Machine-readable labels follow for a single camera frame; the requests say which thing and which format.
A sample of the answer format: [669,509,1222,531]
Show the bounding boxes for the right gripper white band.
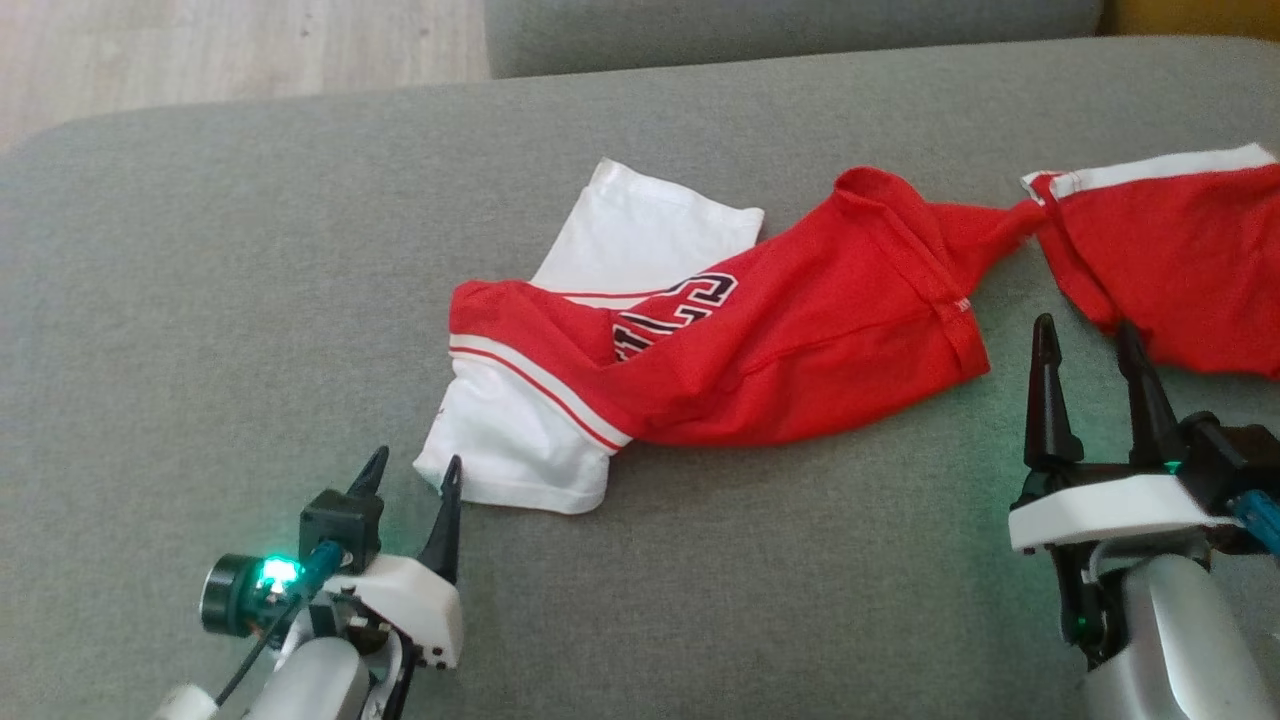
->
[1008,313,1237,669]

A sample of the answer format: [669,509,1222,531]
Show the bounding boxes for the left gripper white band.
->
[325,446,467,670]

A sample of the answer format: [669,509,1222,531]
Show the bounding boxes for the red shorts with white stripe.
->
[1020,143,1280,382]

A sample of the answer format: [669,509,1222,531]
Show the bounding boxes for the red numbered basketball jersey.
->
[412,157,1047,517]

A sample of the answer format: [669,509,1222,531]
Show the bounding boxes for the large grey sofa ottoman cushion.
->
[0,36,1280,720]

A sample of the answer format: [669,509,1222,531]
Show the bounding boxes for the white tape tag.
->
[150,683,218,720]

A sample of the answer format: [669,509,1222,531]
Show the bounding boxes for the large yellow sofa backrest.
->
[1100,0,1280,43]

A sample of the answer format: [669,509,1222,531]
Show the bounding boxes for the grey sofa seat cushion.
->
[484,0,1106,81]

